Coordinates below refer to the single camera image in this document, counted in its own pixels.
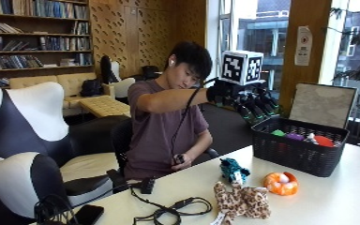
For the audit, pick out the small black handheld device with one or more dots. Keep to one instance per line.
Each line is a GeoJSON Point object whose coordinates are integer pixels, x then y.
{"type": "Point", "coordinates": [180, 158]}

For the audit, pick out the small black box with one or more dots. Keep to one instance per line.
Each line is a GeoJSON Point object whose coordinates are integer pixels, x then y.
{"type": "Point", "coordinates": [148, 185]}

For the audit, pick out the green toy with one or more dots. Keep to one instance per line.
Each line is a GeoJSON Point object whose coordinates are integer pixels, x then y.
{"type": "Point", "coordinates": [277, 133]}

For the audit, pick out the person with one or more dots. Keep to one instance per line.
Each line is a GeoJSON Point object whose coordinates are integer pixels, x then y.
{"type": "Point", "coordinates": [158, 134]}

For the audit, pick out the purple toy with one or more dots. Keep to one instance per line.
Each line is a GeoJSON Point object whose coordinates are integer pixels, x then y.
{"type": "Point", "coordinates": [294, 136]}

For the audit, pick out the white marker cube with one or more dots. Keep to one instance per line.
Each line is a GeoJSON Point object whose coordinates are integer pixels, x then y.
{"type": "Point", "coordinates": [239, 67]}

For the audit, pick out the teal plush toy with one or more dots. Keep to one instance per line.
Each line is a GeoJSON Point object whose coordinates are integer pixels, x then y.
{"type": "Point", "coordinates": [233, 172]}

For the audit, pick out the black office chair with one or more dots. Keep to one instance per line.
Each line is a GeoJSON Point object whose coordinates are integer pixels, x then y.
{"type": "Point", "coordinates": [121, 140]}

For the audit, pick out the beige basket lid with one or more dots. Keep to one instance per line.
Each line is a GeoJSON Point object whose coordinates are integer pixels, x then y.
{"type": "Point", "coordinates": [321, 104]}

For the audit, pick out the small white toy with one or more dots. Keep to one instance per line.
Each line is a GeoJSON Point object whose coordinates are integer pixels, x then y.
{"type": "Point", "coordinates": [310, 138]}

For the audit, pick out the black woven basket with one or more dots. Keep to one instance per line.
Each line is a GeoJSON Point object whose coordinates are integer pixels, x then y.
{"type": "Point", "coordinates": [295, 154]}

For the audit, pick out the red toy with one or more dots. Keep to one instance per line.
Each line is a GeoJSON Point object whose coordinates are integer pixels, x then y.
{"type": "Point", "coordinates": [323, 141]}

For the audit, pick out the leopard print plush toy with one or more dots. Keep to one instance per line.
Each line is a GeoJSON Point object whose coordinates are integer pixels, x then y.
{"type": "Point", "coordinates": [242, 201]}

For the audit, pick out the white paper sign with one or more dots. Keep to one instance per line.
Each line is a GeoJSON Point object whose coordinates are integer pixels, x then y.
{"type": "Point", "coordinates": [303, 45]}

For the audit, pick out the white earbud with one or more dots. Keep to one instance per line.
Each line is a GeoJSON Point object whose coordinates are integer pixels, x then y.
{"type": "Point", "coordinates": [172, 62]}

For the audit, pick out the beige tufted ottoman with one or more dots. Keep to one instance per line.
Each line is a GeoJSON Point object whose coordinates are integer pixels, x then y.
{"type": "Point", "coordinates": [104, 107]}

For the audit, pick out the black phone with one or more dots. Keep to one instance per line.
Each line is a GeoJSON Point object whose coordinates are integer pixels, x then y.
{"type": "Point", "coordinates": [86, 215]}

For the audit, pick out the black bag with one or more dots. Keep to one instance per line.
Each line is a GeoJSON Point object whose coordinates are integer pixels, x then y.
{"type": "Point", "coordinates": [149, 72]}

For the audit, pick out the tall black white chair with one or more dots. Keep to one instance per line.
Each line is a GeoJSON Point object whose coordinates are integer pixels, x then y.
{"type": "Point", "coordinates": [118, 84]}

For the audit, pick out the black backpack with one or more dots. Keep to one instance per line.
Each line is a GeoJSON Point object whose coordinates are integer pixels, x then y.
{"type": "Point", "coordinates": [90, 88]}

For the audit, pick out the black white cushioned chair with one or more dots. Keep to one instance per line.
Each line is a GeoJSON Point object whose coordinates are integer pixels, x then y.
{"type": "Point", "coordinates": [25, 181]}

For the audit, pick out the beige tufted sofa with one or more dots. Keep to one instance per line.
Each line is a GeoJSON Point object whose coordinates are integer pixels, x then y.
{"type": "Point", "coordinates": [69, 82]}

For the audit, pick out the large black white chair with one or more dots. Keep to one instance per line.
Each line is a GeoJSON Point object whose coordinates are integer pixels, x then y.
{"type": "Point", "coordinates": [9, 128]}

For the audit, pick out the wooden bookshelf with books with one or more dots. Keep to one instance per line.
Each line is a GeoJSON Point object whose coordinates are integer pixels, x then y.
{"type": "Point", "coordinates": [33, 34]}

